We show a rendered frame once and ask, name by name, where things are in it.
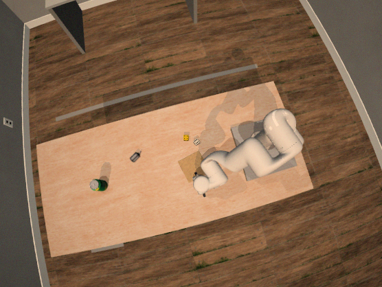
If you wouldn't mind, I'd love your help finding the tan square mat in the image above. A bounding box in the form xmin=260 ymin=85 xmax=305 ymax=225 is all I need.
xmin=178 ymin=151 xmax=205 ymax=183

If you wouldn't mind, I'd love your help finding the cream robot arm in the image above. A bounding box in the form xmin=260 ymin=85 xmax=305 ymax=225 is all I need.
xmin=193 ymin=108 xmax=304 ymax=192

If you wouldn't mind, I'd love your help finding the white die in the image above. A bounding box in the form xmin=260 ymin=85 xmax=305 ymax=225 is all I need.
xmin=193 ymin=138 xmax=200 ymax=146

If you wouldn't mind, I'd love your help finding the green drink can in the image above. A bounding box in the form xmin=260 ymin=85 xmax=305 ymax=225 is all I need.
xmin=89 ymin=179 xmax=108 ymax=191

